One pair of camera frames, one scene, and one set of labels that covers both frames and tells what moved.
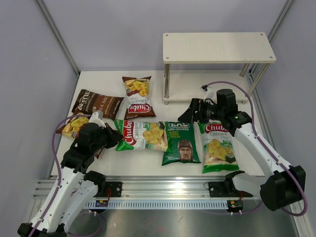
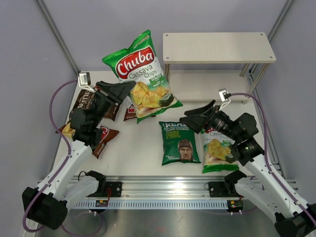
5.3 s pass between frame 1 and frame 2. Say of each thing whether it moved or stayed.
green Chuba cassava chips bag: moved
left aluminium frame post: stayed
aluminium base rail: stayed
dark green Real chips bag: stayed
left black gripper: moved
